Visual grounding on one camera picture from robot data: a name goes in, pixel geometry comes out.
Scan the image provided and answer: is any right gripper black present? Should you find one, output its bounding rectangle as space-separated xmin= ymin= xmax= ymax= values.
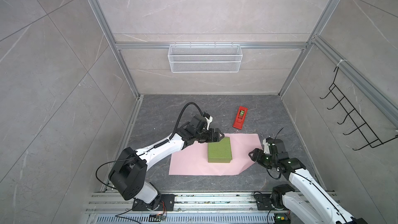
xmin=248 ymin=147 xmax=278 ymax=168

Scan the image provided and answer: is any green gift box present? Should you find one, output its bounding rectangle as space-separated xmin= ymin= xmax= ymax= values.
xmin=208 ymin=137 xmax=232 ymax=163

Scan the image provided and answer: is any pink wrapping paper sheet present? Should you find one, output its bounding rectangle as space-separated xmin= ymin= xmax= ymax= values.
xmin=169 ymin=133 xmax=261 ymax=176

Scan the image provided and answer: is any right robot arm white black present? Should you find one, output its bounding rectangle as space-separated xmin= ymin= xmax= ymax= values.
xmin=248 ymin=137 xmax=366 ymax=224

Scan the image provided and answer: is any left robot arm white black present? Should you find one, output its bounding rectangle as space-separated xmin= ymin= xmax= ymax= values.
xmin=108 ymin=114 xmax=225 ymax=204

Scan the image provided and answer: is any red tape dispenser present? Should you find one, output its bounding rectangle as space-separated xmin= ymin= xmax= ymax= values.
xmin=233 ymin=106 xmax=248 ymax=130

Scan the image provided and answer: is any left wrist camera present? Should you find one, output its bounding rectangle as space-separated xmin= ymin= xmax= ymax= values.
xmin=203 ymin=113 xmax=213 ymax=126

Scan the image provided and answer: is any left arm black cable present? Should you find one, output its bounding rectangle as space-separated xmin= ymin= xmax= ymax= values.
xmin=95 ymin=102 xmax=204 ymax=190

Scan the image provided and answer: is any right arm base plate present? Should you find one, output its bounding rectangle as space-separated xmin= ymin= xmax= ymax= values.
xmin=253 ymin=191 xmax=288 ymax=211

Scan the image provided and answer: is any white wire mesh basket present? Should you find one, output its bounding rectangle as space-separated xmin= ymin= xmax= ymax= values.
xmin=167 ymin=44 xmax=243 ymax=73

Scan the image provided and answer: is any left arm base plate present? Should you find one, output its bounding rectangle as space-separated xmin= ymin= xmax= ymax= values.
xmin=132 ymin=194 xmax=176 ymax=212

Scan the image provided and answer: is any black wire hook rack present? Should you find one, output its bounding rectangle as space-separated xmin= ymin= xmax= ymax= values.
xmin=320 ymin=66 xmax=398 ymax=151

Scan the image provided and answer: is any aluminium rail base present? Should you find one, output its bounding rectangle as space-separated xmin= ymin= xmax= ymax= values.
xmin=80 ymin=191 xmax=304 ymax=224

